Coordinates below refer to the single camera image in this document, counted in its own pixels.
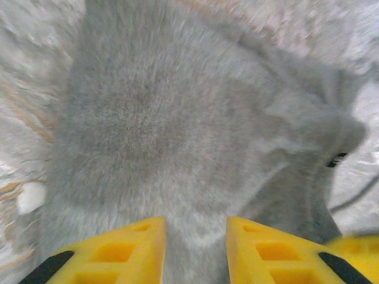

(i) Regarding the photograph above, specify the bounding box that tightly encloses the thin black cable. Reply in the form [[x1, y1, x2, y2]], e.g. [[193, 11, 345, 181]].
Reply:
[[330, 174, 379, 211]]

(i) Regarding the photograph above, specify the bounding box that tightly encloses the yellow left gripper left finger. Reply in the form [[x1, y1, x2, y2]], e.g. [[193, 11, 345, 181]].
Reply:
[[19, 217, 166, 284]]

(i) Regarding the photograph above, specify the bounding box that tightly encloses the grey garment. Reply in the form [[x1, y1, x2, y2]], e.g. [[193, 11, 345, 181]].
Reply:
[[35, 0, 368, 284]]

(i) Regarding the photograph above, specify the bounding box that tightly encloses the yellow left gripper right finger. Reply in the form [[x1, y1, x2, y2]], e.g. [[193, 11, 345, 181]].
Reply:
[[226, 217, 372, 284]]

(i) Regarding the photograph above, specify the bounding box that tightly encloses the small white tag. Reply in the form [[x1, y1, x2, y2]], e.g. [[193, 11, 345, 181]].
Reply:
[[17, 182, 47, 214]]

